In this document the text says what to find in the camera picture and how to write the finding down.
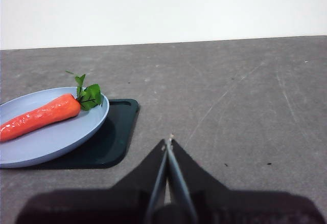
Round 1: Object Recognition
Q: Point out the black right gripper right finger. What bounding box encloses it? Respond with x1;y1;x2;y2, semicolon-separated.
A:
168;139;324;224

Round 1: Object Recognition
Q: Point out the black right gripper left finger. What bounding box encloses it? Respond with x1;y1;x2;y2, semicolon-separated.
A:
15;139;168;224

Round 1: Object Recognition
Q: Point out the blue round plate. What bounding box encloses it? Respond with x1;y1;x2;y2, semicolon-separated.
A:
0;86;110;169

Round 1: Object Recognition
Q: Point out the orange carrot with green leaves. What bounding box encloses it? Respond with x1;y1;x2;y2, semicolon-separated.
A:
0;71;104;143

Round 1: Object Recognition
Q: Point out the black rectangular tray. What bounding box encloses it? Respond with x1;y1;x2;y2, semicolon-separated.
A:
15;98;140;170

